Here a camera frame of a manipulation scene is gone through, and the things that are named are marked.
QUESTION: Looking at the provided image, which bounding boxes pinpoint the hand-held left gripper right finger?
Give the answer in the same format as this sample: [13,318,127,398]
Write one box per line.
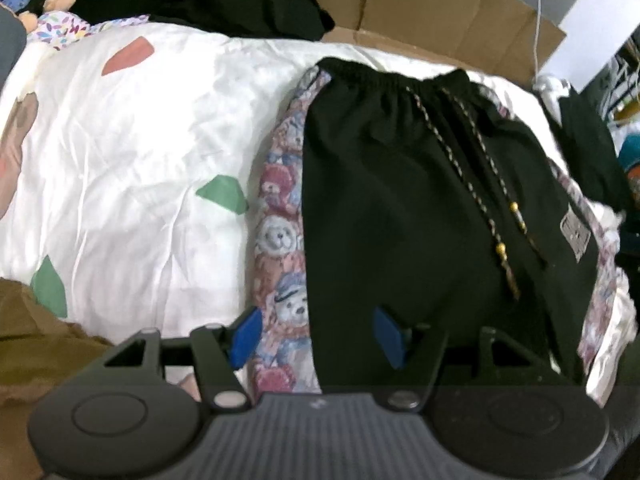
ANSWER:
[372,306,557,409]

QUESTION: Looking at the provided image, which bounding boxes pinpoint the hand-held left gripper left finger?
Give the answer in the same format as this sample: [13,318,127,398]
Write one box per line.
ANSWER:
[100,307,263,409]

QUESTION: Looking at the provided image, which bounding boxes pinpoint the black shorts with bear-print trim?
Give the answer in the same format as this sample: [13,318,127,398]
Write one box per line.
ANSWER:
[247,57,628,396]

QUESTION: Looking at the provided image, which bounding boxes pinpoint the brown garment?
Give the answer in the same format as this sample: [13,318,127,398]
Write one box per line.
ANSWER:
[0,277,118,480]

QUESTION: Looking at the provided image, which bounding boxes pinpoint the cream bear print blanket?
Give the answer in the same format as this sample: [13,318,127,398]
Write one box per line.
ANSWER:
[0,20,640,408]

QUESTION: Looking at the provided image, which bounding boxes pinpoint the folded black garment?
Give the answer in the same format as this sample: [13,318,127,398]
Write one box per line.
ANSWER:
[542,94,633,213]

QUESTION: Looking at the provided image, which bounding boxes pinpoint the white garment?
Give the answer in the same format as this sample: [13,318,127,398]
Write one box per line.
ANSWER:
[531,74,573,111]

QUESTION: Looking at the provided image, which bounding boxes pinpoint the teal cushion with plaid bear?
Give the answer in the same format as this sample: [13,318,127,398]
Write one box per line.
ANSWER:
[617,132,640,201]

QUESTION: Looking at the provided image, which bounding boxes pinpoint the flat cardboard sheet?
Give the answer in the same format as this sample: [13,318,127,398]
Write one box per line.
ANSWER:
[57,0,568,88]

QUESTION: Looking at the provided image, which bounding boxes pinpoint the crumpled black garment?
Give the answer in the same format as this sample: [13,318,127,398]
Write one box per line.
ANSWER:
[150,0,336,42]

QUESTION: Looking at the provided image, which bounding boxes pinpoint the floral print cloth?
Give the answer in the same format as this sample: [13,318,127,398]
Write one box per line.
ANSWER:
[26,10,151,52]

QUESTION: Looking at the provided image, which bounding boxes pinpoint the grey pillow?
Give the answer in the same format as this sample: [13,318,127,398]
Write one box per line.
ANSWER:
[0,4,27,91]

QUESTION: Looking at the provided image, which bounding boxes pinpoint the white cable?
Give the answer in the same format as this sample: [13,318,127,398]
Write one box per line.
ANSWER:
[527,0,547,86]

